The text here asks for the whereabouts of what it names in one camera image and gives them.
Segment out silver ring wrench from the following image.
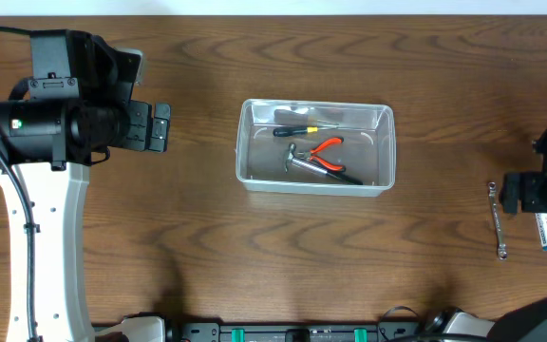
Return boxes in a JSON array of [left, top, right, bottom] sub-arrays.
[[487, 181, 508, 260]]

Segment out black yellow screwdriver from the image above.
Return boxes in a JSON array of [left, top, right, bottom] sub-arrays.
[[273, 125, 338, 138]]

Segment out clear plastic container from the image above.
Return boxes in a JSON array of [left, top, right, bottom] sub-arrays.
[[236, 99, 396, 197]]

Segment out small steel hammer black grip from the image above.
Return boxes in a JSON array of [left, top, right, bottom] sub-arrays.
[[284, 142, 363, 185]]

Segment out red handled pliers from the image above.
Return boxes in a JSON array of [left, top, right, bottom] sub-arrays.
[[296, 137, 346, 172]]

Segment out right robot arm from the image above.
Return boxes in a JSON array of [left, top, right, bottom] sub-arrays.
[[424, 133, 547, 341]]

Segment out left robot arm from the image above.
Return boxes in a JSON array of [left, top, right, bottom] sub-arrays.
[[0, 29, 172, 341]]

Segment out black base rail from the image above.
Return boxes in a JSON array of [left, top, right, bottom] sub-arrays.
[[92, 321, 426, 342]]

